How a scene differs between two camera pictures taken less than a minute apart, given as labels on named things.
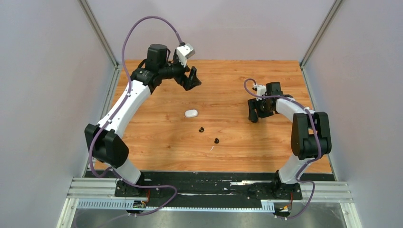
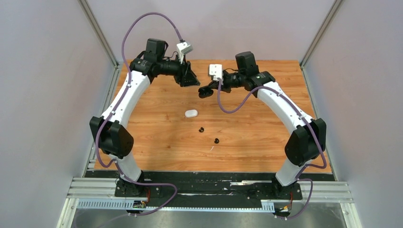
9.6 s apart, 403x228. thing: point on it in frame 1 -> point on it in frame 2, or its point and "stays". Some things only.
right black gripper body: x=263 y=111 -> x=233 y=80
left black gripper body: x=177 y=72 stays
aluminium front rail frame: x=81 y=187 stays
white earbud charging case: x=192 y=113 stays
